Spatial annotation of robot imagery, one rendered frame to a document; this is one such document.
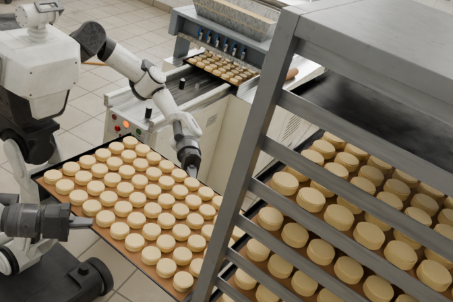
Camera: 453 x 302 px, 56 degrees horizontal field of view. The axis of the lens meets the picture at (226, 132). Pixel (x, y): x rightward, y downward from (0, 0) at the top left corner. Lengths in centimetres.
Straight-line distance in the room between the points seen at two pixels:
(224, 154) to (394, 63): 226
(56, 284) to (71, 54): 115
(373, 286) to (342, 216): 14
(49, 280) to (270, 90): 179
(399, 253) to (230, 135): 203
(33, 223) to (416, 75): 97
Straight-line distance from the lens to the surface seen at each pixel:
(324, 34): 60
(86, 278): 222
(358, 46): 59
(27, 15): 142
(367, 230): 78
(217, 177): 289
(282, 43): 63
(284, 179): 80
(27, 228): 122
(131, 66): 166
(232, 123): 265
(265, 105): 67
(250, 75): 272
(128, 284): 248
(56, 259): 235
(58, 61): 147
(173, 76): 256
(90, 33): 161
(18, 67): 142
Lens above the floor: 196
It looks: 31 degrees down
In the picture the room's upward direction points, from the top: 16 degrees clockwise
